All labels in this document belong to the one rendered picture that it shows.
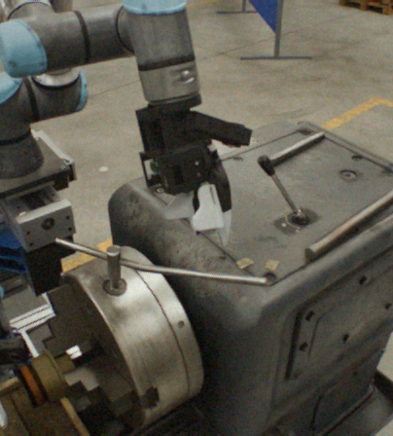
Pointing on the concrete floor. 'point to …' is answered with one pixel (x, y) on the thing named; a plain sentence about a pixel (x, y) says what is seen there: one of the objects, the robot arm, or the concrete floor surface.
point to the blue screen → (271, 13)
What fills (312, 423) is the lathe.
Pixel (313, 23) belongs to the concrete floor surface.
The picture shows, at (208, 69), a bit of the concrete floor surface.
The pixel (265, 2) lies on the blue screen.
